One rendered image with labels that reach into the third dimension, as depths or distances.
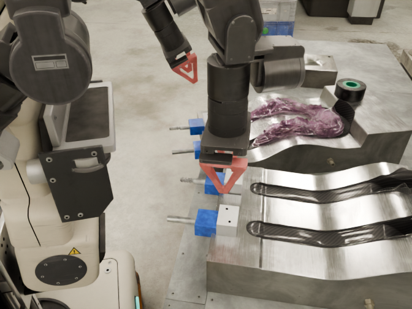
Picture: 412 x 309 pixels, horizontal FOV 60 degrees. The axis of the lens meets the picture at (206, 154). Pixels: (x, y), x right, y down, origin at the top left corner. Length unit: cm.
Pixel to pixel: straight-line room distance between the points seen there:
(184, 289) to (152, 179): 149
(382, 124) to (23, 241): 85
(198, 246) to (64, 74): 47
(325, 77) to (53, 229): 101
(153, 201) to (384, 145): 133
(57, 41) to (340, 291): 55
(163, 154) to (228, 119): 184
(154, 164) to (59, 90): 186
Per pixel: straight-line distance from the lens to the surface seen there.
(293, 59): 49
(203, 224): 64
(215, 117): 49
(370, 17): 513
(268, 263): 62
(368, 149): 97
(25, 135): 67
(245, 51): 43
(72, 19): 45
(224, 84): 46
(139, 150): 237
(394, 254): 65
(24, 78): 41
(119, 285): 135
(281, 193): 75
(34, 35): 39
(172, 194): 202
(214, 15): 41
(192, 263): 72
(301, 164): 91
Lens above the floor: 138
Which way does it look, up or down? 37 degrees down
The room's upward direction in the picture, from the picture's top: straight up
